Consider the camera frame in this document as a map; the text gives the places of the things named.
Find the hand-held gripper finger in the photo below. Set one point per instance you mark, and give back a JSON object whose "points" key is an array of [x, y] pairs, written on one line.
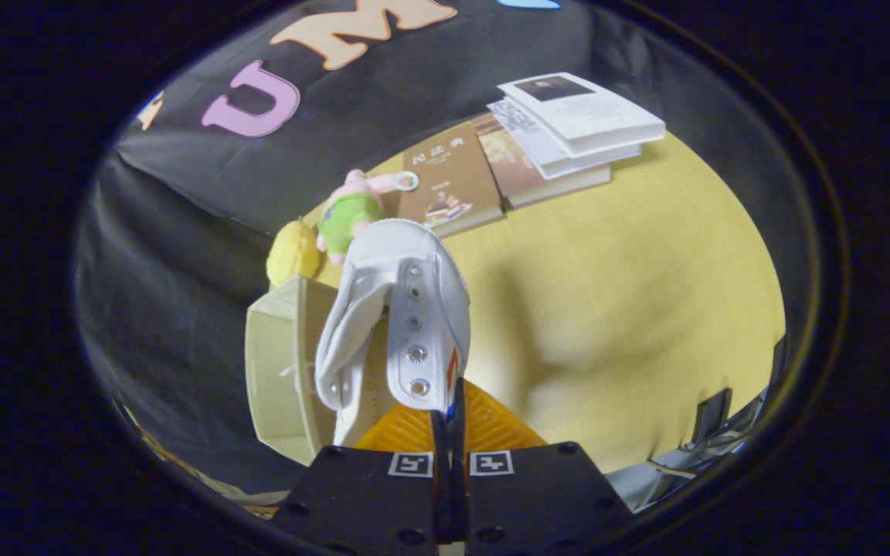
{"points": [[459, 486], [441, 486]]}

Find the beige fabric storage box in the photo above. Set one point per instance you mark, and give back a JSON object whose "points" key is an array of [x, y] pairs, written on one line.
{"points": [[283, 363]]}

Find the white canvas shoe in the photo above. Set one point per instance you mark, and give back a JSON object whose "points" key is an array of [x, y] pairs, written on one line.
{"points": [[406, 247]]}

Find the yellow plush fruit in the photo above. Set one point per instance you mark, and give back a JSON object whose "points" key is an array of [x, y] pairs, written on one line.
{"points": [[293, 255]]}

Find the pink plush toy green shorts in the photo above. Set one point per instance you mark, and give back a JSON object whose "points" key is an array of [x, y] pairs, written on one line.
{"points": [[348, 216]]}

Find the brown book with illustration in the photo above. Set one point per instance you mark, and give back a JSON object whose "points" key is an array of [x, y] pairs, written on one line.
{"points": [[453, 177]]}

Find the black backdrop cloth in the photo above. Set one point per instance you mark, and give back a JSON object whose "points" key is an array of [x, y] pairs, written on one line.
{"points": [[182, 270]]}

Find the white patterned book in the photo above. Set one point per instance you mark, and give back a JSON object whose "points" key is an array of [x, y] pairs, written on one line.
{"points": [[538, 139]]}

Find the white book with portrait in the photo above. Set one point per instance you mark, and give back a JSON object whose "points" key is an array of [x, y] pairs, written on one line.
{"points": [[592, 112]]}

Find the dark metal frame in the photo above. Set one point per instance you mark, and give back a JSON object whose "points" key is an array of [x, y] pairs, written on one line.
{"points": [[711, 413]]}

